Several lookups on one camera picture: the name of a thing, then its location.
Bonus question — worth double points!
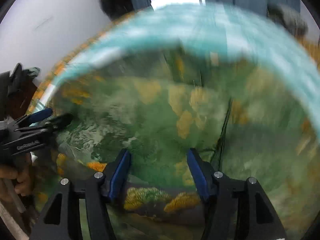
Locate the green landscape print garment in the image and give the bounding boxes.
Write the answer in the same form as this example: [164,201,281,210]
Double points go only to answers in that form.
[45,48,319,239]

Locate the dark clothes on cabinet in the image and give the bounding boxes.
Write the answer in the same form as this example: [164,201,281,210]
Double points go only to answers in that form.
[8,63,41,95]

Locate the pile of grey clothes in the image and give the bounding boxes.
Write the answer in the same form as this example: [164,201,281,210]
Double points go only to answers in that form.
[267,4,308,37]

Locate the person's left hand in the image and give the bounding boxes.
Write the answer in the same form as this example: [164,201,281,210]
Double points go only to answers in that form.
[1,153,34,203]

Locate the dark brown wooden cabinet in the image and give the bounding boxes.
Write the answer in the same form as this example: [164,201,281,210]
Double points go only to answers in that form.
[1,72,37,121]

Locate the olive orange floral bedsheet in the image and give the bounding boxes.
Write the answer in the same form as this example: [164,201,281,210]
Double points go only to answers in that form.
[26,12,136,114]

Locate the teal white checkered blanket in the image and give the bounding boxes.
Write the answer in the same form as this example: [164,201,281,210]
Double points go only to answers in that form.
[33,3,319,124]

